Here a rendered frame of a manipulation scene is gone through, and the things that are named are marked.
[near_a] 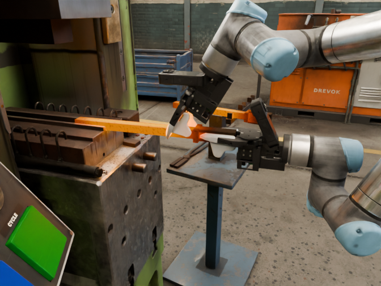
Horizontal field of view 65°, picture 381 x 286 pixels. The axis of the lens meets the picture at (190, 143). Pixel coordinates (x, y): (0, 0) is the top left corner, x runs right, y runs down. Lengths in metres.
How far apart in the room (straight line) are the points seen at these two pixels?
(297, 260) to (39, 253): 1.62
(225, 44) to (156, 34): 8.47
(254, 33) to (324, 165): 0.33
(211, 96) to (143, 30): 8.63
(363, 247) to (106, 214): 0.57
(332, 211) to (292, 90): 3.53
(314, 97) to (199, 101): 3.55
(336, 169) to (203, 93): 0.34
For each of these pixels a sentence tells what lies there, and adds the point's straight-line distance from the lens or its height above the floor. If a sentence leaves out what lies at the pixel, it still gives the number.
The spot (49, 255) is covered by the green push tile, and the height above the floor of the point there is 1.00.
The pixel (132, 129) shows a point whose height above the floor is 1.00.
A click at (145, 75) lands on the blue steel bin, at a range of 4.59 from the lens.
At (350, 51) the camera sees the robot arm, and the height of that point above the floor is 1.22.
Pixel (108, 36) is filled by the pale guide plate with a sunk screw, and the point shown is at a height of 1.21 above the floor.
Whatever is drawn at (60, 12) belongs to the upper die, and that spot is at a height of 1.28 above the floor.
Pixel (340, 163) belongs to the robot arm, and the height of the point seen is 0.98.
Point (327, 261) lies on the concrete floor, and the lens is 1.96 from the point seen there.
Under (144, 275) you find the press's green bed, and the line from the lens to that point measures 1.18.
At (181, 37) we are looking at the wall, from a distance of 8.78.
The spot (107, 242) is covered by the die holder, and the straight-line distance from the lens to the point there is 0.85.
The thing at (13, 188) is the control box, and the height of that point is 1.07.
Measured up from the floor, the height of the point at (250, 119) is 0.92.
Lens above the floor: 1.29
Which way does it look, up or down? 24 degrees down
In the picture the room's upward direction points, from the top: straight up
